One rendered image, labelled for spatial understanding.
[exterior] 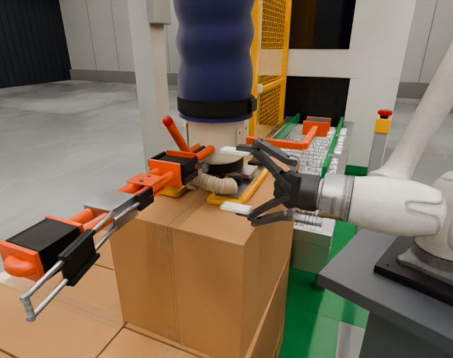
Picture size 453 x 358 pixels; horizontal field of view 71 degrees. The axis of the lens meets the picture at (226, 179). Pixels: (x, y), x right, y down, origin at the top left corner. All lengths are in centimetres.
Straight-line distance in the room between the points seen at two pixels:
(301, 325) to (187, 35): 149
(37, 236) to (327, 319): 162
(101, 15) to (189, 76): 1267
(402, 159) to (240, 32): 48
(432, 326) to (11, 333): 116
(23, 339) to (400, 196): 108
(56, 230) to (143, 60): 190
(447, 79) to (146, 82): 192
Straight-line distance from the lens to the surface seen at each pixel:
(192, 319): 94
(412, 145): 79
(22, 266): 51
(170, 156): 80
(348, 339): 186
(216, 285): 81
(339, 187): 62
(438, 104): 76
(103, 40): 1351
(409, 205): 62
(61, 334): 117
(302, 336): 181
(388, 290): 98
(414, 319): 93
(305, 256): 148
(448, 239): 99
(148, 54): 231
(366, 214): 61
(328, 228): 149
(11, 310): 133
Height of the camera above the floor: 135
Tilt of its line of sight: 23 degrees down
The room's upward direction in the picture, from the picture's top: straight up
